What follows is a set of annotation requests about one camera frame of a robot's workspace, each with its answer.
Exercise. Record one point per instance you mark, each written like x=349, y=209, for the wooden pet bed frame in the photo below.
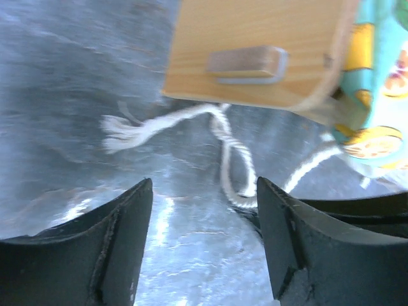
x=285, y=55

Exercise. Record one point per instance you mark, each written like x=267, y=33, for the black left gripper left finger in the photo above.
x=93, y=259

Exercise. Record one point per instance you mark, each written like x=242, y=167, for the white front rope tie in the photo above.
x=121, y=135

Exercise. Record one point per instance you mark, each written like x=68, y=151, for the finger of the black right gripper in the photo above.
x=384, y=214

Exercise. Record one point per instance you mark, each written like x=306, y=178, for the lemon print cushion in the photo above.
x=371, y=130

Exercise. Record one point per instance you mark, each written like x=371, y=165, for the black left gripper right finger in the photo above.
x=316, y=259

